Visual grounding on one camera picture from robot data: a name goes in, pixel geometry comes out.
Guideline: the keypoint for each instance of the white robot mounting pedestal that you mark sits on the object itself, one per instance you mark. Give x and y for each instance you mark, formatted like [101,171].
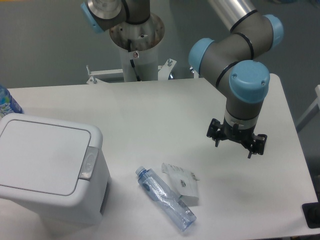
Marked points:
[138,46]

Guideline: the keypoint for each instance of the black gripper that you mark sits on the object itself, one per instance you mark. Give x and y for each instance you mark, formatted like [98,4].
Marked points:
[238,133]

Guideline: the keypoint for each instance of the white plastic trash can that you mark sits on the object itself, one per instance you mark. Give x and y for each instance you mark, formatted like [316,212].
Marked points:
[54,178]

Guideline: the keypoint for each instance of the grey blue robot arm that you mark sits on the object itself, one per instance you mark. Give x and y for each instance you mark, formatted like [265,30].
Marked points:
[228,65]

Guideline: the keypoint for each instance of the blue labelled drink bottle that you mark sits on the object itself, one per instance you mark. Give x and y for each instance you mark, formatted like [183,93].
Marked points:
[8,104]

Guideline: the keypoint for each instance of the white furniture leg at right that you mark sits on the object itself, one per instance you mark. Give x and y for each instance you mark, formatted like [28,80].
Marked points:
[310,112]

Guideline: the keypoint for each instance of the clear empty plastic bottle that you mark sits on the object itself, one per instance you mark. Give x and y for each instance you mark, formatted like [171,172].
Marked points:
[159,192]

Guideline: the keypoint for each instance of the black device at table edge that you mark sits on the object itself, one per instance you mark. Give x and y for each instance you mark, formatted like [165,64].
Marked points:
[312,214]

